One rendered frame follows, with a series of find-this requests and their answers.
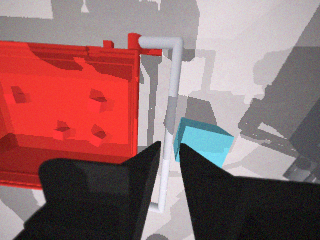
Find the red plastic tray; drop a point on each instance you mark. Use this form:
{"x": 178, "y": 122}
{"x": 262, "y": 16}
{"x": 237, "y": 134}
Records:
{"x": 58, "y": 81}

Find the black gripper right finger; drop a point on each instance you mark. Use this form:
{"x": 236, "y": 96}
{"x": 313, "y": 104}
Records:
{"x": 218, "y": 201}

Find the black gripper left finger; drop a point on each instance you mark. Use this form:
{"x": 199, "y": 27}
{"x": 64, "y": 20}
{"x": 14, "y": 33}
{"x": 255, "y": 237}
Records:
{"x": 128, "y": 185}

